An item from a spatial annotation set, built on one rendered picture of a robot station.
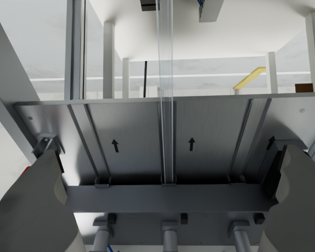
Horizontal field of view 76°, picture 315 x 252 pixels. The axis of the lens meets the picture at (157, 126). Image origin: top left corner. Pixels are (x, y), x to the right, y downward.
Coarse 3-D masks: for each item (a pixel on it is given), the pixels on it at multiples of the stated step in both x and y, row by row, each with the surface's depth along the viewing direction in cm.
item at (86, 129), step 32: (192, 96) 25; (224, 96) 24; (256, 96) 24; (288, 96) 24; (32, 128) 28; (64, 128) 27; (96, 128) 27; (128, 128) 27; (160, 128) 27; (192, 128) 27; (224, 128) 27; (256, 128) 27; (288, 128) 27; (64, 160) 32; (96, 160) 32; (128, 160) 32; (160, 160) 31; (192, 160) 31; (224, 160) 31; (256, 160) 31
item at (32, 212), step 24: (48, 168) 10; (24, 192) 9; (48, 192) 8; (0, 216) 7; (24, 216) 7; (48, 216) 7; (72, 216) 7; (0, 240) 7; (24, 240) 7; (48, 240) 7; (72, 240) 6
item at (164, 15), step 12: (156, 0) 16; (168, 0) 16; (156, 12) 17; (168, 12) 17; (168, 24) 18; (168, 36) 18; (168, 48) 19; (168, 60) 20; (168, 72) 21; (168, 84) 21; (168, 96) 22; (168, 108) 24; (168, 120) 25; (168, 132) 26; (168, 144) 27; (168, 156) 29; (168, 168) 31; (168, 180) 33
